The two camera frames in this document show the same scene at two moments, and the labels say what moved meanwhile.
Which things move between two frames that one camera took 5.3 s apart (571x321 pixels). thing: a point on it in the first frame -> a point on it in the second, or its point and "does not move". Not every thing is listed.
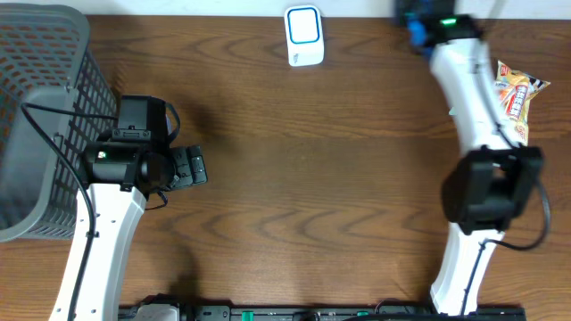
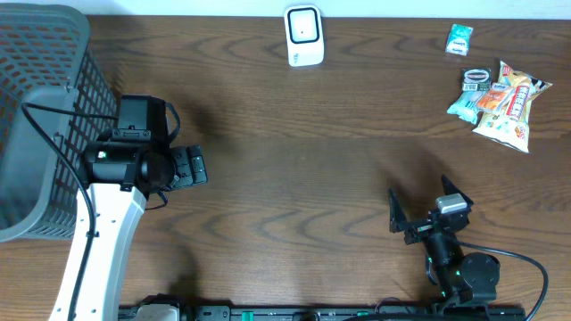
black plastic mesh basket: (46, 60) does not move
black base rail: (308, 313) does not move
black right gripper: (400, 10) -> (398, 223)
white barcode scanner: (304, 35) does not move
